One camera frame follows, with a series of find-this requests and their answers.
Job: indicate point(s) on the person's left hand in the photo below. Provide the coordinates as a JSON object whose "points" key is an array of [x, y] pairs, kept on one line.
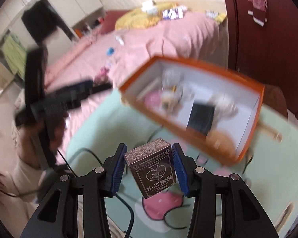
{"points": [[30, 149]]}

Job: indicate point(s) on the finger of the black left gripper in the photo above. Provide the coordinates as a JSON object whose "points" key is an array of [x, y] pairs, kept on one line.
{"points": [[101, 88]]}

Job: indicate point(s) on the yellow pillow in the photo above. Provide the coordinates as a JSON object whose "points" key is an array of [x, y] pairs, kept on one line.
{"points": [[137, 19]]}

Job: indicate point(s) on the white fluffy cloth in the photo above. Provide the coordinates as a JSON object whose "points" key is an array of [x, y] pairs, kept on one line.
{"points": [[224, 106]]}

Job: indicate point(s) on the orange cardboard box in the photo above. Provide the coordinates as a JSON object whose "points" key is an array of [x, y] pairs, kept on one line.
{"points": [[165, 89]]}

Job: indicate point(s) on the pink bed quilt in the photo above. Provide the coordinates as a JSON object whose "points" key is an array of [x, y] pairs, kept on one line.
{"points": [[122, 52]]}

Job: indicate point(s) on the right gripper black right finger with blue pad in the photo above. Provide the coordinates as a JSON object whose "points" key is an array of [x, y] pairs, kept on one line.
{"points": [[242, 214]]}

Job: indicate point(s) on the brown playing card box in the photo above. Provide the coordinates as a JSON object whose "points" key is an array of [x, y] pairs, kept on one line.
{"points": [[152, 167]]}

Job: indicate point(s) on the red striped scarf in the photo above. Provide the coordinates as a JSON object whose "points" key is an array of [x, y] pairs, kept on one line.
{"points": [[258, 9]]}

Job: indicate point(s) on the black pouch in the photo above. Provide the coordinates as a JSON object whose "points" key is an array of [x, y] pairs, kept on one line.
{"points": [[201, 118]]}

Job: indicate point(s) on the black hanging garment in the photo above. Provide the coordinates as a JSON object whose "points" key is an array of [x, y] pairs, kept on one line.
{"points": [[41, 21]]}

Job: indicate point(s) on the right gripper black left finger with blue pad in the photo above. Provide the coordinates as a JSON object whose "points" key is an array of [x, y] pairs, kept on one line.
{"points": [[57, 213]]}

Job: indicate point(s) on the white wardrobe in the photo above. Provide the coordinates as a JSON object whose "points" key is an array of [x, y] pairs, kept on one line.
{"points": [[73, 12]]}

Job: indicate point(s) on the dark red wooden door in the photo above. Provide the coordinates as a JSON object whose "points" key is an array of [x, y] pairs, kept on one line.
{"points": [[268, 53]]}

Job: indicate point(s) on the cream sleeve forearm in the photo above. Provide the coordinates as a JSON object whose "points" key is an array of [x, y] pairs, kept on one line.
{"points": [[16, 211]]}

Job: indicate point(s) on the green cartoon table mat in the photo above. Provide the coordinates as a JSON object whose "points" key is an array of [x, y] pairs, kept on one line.
{"points": [[269, 168]]}

